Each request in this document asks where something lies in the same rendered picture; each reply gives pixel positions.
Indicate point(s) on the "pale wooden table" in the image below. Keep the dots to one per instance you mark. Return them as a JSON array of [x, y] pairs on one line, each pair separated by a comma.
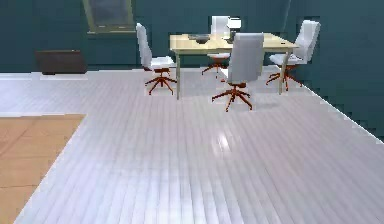
[[216, 45]]

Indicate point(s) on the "white swivel chair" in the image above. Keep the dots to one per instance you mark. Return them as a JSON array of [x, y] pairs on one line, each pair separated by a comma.
[[246, 60], [306, 40], [146, 53], [218, 26]]

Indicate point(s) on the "grey bowl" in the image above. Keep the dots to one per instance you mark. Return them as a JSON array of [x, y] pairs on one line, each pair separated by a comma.
[[202, 38]]

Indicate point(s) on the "white table lamp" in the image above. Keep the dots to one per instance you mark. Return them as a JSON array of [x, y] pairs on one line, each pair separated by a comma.
[[234, 24]]

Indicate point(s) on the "green framed window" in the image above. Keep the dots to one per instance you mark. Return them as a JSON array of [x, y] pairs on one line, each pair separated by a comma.
[[110, 15]]

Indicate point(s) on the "dark brown low cabinet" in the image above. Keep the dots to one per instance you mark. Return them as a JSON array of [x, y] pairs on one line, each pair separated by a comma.
[[61, 62]]

